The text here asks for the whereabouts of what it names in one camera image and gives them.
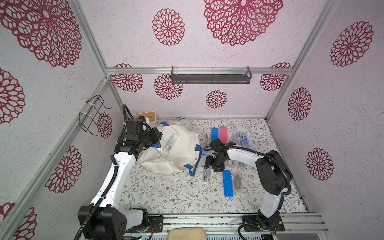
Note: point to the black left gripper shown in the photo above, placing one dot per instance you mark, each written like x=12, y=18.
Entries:
x=153, y=131

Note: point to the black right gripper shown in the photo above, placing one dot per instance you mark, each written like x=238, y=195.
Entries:
x=214, y=162

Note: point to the clear case with grey compass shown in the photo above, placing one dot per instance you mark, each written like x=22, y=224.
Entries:
x=207, y=170

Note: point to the clear case with metal compass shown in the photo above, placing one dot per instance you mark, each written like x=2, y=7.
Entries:
x=170, y=143

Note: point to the long blue pencil case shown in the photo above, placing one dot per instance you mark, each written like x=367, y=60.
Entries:
x=228, y=184

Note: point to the blue plastic box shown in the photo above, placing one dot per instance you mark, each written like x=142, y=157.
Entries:
x=214, y=134

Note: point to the small clear case pink item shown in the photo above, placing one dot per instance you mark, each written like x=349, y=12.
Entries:
x=207, y=139

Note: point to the white canvas cartoon tote bag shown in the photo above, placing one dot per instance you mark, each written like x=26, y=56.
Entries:
x=185, y=154

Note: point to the clear case with green item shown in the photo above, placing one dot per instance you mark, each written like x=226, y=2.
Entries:
x=238, y=182

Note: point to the pink plastic pencil case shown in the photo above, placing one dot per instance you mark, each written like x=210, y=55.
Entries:
x=224, y=134

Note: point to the clear plastic compass set case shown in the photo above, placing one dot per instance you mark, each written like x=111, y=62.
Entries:
x=235, y=138

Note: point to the clear case with blue compass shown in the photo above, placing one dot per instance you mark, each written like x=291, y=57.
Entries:
x=244, y=140

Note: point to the clear case with pink pens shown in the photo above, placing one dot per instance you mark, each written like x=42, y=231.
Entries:
x=233, y=164

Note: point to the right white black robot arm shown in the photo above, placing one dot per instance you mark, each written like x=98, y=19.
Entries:
x=274, y=175

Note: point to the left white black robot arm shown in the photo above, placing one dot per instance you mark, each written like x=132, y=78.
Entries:
x=102, y=219

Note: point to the white wooden-top tissue box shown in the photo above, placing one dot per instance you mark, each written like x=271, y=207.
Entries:
x=150, y=116

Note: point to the white round alarm clock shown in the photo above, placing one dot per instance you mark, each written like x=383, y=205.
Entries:
x=185, y=122

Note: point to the floral table mat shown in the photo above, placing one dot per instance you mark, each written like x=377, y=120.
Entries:
x=181, y=193

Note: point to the beige cushioned pad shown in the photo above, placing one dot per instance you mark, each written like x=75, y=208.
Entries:
x=193, y=233

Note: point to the black wire wall rack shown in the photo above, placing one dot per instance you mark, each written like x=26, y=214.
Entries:
x=89, y=118

